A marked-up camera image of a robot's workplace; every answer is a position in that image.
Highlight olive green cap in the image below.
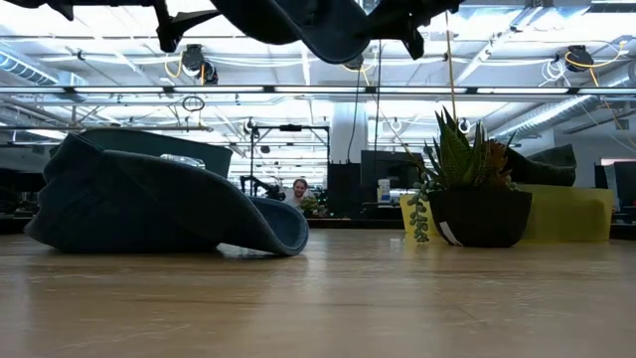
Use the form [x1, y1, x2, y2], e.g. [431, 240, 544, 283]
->
[505, 147, 553, 188]
[525, 142, 578, 188]

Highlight white building column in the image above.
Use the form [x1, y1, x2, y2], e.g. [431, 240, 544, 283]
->
[330, 101, 370, 165]

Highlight person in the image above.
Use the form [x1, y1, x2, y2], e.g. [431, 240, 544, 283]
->
[281, 177, 319, 210]

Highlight yellow plastic bin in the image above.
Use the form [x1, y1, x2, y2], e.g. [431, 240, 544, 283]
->
[399, 184, 616, 244]

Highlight black computer monitor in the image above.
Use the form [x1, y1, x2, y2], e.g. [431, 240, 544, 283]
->
[361, 149, 423, 190]
[0, 167, 50, 216]
[594, 163, 616, 190]
[613, 161, 636, 215]

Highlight black table frame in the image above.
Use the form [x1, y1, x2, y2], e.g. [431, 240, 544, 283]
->
[0, 213, 636, 241]

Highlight blue denim cap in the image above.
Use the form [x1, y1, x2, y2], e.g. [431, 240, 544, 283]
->
[23, 132, 310, 258]
[211, 0, 380, 66]

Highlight small green plant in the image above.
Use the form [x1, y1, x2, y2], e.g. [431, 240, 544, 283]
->
[299, 195, 329, 219]

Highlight blue plastic bin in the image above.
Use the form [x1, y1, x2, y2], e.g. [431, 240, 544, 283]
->
[48, 127, 235, 183]

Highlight black cabinet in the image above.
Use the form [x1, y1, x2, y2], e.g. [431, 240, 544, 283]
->
[326, 161, 363, 218]

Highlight succulent plant in black pot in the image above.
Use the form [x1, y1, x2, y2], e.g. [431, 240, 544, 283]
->
[405, 106, 534, 249]

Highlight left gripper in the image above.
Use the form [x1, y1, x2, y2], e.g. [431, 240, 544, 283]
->
[151, 0, 224, 54]

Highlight black gantry frame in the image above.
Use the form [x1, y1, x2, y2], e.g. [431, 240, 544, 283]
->
[249, 123, 331, 198]

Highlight black hanging cable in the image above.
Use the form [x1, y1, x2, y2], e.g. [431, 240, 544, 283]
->
[373, 42, 384, 168]

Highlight yellow hanging cord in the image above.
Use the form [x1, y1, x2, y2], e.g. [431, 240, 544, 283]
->
[443, 9, 458, 123]

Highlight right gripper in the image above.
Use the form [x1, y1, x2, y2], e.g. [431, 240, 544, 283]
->
[377, 0, 464, 61]

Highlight silver ventilation duct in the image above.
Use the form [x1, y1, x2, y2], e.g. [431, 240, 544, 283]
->
[489, 62, 636, 141]

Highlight long ceiling light bar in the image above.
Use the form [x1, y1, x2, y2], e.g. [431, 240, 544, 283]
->
[0, 85, 636, 96]

